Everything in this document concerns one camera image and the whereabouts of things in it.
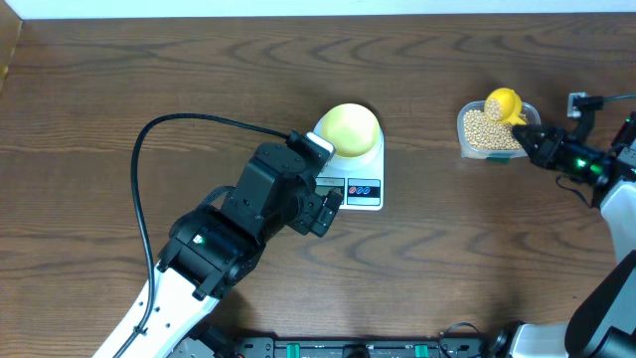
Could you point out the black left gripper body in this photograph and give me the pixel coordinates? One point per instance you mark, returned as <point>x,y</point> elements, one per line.
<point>323,214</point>

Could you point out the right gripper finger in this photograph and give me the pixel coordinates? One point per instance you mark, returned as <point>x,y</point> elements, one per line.
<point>539,147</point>
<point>535,129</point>

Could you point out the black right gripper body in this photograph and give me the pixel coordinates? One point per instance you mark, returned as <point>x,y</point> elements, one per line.
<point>573,158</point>

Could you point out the yellow measuring scoop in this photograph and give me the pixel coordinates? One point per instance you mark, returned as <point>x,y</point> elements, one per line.
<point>504,106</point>

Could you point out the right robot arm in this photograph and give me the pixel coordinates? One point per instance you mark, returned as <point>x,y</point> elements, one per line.
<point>604,323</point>

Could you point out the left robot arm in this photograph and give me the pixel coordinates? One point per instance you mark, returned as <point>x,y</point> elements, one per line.
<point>212,249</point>

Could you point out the white digital kitchen scale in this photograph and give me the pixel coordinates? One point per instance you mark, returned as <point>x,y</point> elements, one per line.
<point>360,178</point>

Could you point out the pale yellow bowl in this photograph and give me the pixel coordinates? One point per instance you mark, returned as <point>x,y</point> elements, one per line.
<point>352,128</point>

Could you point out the pile of soybeans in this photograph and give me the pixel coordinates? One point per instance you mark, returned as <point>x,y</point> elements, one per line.
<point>484,130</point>

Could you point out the clear plastic container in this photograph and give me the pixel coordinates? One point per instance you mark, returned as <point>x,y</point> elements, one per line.
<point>469,151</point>

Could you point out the wooden panel at left edge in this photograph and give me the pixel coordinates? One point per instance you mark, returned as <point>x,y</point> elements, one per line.
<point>10,29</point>

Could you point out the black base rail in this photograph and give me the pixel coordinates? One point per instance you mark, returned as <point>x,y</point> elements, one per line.
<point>461,340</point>

